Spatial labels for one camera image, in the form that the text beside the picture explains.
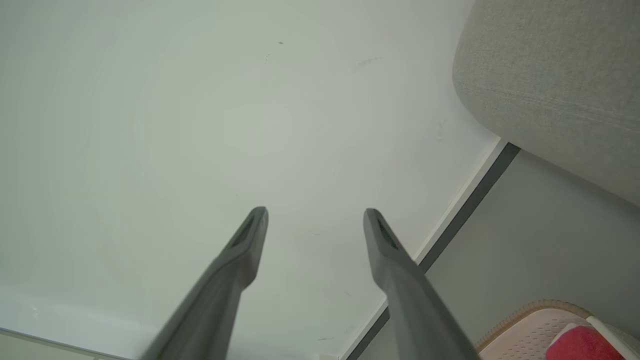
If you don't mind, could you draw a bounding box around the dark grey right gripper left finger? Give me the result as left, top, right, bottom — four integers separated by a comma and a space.
140, 206, 269, 360

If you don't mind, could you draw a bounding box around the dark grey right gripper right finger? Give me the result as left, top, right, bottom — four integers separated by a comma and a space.
363, 208, 481, 360

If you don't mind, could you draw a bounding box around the red garment with white trim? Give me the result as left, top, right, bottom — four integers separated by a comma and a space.
545, 323, 627, 360

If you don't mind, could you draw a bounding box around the white perforated laundry basket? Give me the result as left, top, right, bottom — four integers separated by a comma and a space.
474, 299, 640, 360

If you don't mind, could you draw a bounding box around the white and black baseboard strip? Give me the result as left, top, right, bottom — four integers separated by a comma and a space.
344, 139, 522, 360

